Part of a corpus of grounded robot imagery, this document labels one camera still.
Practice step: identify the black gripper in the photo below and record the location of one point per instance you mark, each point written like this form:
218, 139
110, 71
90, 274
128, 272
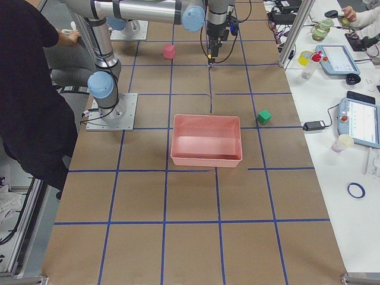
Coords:
213, 33

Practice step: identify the yellow push button switch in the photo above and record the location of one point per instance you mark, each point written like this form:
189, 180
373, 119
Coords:
211, 60

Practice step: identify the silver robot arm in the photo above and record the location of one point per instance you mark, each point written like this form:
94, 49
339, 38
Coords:
103, 84
190, 14

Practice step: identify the seated person's hand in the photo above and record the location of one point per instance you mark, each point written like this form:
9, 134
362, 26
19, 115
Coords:
350, 14

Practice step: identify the pink foam cube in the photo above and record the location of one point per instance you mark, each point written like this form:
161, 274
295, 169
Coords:
169, 51

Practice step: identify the yellow tape roll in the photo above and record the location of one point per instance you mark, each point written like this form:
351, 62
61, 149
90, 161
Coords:
304, 57

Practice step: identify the green foam cube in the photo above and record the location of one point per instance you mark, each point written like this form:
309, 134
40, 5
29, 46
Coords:
264, 117

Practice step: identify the clear plastic bottle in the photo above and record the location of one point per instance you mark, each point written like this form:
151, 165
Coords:
311, 66

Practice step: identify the green tape rolls stack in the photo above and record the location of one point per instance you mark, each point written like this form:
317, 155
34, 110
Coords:
321, 29

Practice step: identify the pink plastic bin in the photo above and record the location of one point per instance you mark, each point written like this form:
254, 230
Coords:
206, 141

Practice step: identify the upper teach pendant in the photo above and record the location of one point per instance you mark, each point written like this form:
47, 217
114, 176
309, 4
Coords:
337, 60

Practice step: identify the teach pendant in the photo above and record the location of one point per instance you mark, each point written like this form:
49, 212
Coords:
360, 120
337, 60

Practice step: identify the white plastic cup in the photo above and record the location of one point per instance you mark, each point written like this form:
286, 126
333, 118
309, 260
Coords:
343, 142

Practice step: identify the lower teach pendant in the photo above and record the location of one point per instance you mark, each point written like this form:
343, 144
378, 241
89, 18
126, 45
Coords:
360, 120

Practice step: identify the person in black shirt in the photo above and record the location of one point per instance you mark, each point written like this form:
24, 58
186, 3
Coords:
37, 124

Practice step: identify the aluminium frame post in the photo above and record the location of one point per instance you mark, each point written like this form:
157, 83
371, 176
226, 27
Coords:
298, 23

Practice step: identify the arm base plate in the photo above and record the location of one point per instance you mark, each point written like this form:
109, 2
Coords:
122, 117
126, 31

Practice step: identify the black power brick with cable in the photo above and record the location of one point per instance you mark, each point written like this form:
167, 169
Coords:
319, 125

